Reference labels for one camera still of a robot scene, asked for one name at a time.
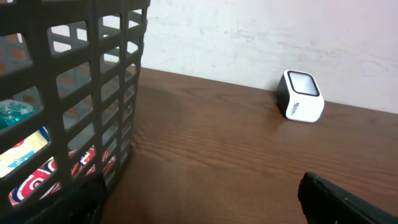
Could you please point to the teal mouthwash bottle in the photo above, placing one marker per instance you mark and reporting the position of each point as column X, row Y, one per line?
column 13, row 111

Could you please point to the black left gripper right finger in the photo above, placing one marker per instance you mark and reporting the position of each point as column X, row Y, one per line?
column 324, row 202

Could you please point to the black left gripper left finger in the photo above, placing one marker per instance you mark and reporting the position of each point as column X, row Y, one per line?
column 81, row 202

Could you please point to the red Top chocolate bar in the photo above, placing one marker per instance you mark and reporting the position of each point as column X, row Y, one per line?
column 21, row 191

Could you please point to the grey plastic mesh basket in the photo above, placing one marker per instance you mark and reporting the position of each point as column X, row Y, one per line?
column 78, row 63

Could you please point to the white barcode scanner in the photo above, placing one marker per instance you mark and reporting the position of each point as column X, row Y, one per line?
column 299, row 97

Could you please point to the cream snack bag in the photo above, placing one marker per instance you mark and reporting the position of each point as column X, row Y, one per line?
column 22, row 151

